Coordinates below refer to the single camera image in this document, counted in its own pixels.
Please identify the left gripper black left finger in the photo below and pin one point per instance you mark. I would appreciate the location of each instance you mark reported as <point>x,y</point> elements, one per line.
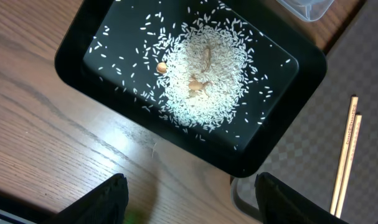
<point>106,204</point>

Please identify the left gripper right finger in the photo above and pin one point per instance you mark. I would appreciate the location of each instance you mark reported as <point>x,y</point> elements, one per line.
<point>280,204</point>

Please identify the wooden chopstick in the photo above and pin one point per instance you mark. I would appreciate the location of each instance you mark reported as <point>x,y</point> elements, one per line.
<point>348,165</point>
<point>343,156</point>

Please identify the rice leftovers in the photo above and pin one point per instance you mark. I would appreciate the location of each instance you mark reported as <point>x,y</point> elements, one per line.
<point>197,65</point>

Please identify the black food waste tray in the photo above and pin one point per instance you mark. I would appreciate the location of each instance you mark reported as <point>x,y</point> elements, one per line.
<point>312,68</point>

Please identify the clear plastic waste bin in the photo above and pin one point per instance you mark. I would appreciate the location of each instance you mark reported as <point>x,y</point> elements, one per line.
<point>307,10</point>

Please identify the brown serving tray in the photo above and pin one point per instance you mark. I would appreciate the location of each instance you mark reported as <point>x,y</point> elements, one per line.
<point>307,156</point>

